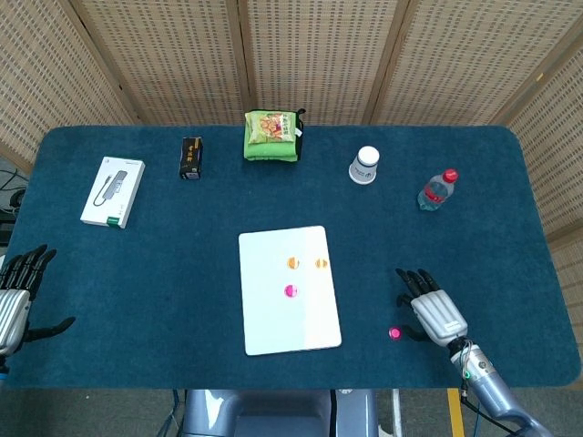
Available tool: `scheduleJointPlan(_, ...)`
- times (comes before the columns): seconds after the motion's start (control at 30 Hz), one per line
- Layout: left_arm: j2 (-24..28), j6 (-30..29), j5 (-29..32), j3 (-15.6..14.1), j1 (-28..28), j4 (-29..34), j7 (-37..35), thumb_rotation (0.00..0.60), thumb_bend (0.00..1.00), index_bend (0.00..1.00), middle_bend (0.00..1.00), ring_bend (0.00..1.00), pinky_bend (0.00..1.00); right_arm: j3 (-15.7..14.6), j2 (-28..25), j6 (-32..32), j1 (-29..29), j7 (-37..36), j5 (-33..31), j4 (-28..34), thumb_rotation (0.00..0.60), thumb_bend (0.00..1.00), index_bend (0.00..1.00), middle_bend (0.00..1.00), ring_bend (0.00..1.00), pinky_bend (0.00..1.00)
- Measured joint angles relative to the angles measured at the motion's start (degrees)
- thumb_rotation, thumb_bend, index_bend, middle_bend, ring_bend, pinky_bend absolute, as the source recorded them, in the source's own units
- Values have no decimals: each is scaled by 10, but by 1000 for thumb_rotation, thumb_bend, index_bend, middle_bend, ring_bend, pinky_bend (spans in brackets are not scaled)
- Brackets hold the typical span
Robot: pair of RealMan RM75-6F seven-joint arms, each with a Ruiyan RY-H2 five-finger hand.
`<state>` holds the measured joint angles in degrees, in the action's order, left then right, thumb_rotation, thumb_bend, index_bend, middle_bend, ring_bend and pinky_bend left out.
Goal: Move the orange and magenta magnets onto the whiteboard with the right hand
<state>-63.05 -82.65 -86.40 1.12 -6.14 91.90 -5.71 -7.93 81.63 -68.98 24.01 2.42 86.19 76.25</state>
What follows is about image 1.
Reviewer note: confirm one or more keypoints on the grey robot torso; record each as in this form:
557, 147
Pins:
273, 414

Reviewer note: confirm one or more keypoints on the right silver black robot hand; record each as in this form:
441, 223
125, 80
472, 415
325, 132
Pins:
439, 314

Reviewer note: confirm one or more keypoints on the round orange magnet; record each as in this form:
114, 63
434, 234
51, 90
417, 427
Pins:
321, 262
292, 262

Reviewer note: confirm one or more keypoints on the woven folding screen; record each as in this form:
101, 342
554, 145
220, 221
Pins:
319, 59

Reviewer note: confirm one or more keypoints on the teal table mat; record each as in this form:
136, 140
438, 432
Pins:
182, 273

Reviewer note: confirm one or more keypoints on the upturned white paper cup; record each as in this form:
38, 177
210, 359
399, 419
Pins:
364, 170

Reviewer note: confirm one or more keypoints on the round pink magnet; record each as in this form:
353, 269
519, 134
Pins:
291, 291
394, 332

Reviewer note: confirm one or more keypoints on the white magnetic board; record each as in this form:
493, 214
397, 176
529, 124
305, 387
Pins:
273, 318

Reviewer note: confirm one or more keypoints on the small black carton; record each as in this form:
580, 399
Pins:
191, 159

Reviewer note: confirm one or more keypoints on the green snack bag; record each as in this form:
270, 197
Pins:
269, 127

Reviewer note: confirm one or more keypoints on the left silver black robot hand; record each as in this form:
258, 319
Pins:
13, 309

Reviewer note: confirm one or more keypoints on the clear bottle red cap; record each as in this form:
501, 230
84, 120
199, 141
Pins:
435, 193

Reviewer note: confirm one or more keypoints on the white product box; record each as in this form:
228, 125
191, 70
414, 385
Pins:
114, 191

